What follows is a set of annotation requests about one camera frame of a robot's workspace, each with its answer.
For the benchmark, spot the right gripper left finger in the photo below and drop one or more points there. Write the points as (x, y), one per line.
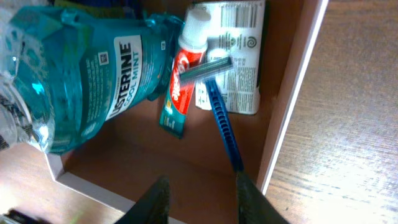
(153, 207)

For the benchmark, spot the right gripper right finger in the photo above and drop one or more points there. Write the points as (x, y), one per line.
(253, 207)

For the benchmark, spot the green red toothpaste tube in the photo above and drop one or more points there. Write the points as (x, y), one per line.
(192, 46)

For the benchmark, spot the blue disposable razor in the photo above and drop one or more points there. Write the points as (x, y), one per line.
(207, 72)

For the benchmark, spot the blue mouthwash bottle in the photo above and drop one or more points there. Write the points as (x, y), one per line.
(64, 73)

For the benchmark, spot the green white soap box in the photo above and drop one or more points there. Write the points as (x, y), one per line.
(236, 31)

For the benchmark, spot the white open cardboard box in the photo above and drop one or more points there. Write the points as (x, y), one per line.
(117, 166)

